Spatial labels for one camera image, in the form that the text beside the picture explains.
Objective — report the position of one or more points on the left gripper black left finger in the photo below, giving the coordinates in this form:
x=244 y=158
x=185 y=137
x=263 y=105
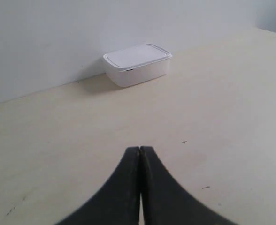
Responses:
x=117 y=202

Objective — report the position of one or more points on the white lidded plastic container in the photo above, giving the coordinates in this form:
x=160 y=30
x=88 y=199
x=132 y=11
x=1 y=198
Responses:
x=135 y=65

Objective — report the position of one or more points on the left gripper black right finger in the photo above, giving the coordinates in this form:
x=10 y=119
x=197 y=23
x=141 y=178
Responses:
x=165 y=201

